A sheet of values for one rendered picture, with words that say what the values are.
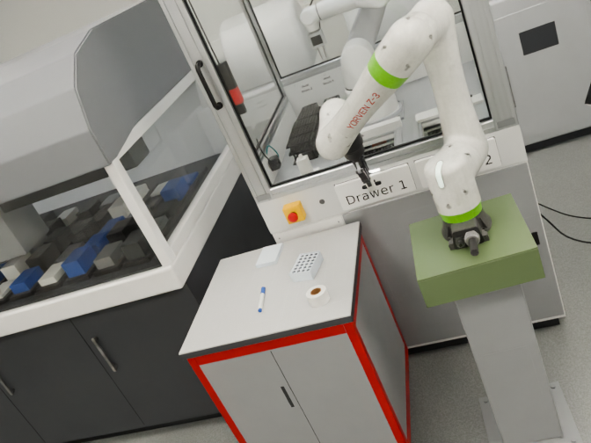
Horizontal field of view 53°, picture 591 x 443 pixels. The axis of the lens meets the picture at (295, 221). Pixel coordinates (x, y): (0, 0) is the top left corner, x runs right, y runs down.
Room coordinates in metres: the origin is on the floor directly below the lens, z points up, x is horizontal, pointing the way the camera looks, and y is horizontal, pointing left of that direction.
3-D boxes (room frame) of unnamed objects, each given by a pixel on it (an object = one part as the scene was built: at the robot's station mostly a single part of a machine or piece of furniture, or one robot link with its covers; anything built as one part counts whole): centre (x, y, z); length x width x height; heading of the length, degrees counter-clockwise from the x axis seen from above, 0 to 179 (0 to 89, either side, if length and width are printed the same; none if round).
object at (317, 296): (1.67, 0.04, 0.78); 0.07 x 0.07 x 0.04
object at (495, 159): (1.95, -0.62, 0.87); 0.29 x 0.02 x 0.11; 70
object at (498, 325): (1.54, -0.46, 0.38); 0.30 x 0.30 x 0.76; 73
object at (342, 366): (1.91, 0.16, 0.38); 0.62 x 0.58 x 0.76; 70
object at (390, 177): (2.05, -0.33, 0.87); 0.29 x 0.02 x 0.11; 70
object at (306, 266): (1.89, 0.03, 0.78); 0.12 x 0.08 x 0.04; 149
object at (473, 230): (1.49, -0.44, 0.89); 0.26 x 0.15 x 0.06; 160
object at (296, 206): (2.15, -0.01, 0.88); 0.07 x 0.05 x 0.07; 70
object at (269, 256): (2.11, 0.15, 0.77); 0.13 x 0.09 x 0.02; 157
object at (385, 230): (2.49, -0.53, 0.40); 1.03 x 0.95 x 0.80; 70
